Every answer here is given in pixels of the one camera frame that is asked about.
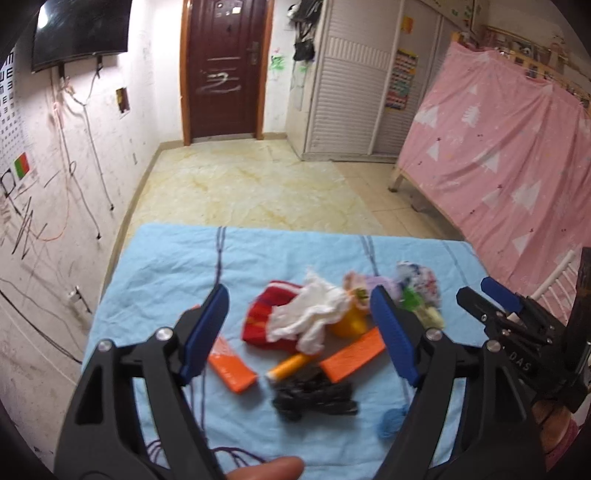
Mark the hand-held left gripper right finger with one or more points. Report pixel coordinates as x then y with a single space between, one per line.
392 332

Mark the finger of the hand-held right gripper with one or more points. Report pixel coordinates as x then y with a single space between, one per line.
501 293
480 309

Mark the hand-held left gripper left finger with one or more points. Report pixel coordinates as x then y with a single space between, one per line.
210 323

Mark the green plastic scrap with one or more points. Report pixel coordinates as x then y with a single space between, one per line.
410 299

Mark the pale yellow packet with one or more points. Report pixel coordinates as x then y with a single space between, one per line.
431 317

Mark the purple wrapper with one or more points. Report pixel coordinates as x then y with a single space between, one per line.
390 286

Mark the red striped knit hat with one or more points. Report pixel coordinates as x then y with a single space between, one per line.
258 318

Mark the beige wrapper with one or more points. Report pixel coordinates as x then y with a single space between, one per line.
353 281

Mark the white tissue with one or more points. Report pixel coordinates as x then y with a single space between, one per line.
309 314

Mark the yellow tube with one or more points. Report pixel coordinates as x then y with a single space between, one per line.
291 365

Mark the person's right forearm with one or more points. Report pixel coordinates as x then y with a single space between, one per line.
570 438

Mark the person's right hand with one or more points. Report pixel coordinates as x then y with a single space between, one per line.
549 424

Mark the person's left hand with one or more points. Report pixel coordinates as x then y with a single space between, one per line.
268 468

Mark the white metal chair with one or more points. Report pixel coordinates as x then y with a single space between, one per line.
558 272

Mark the light blue printed cloth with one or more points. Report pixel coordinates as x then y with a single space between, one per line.
161 258

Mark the blue yarn ball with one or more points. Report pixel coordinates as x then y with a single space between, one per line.
391 422

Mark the pink tree print sheet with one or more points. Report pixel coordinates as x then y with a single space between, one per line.
498 161

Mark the colourful chart poster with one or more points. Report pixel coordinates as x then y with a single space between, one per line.
400 81

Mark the white slatted wardrobe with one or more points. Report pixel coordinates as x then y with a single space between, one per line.
346 92

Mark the brown door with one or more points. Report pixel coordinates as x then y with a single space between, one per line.
226 55

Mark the yellow sticky note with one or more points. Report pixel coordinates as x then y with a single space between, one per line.
407 24

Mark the black hanging bag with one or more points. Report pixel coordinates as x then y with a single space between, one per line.
303 50

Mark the eye chart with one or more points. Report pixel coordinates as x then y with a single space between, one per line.
7 106

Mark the wooden bed frame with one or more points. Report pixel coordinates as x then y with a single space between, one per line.
401 177

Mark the black wall television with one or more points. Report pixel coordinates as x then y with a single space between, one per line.
78 32

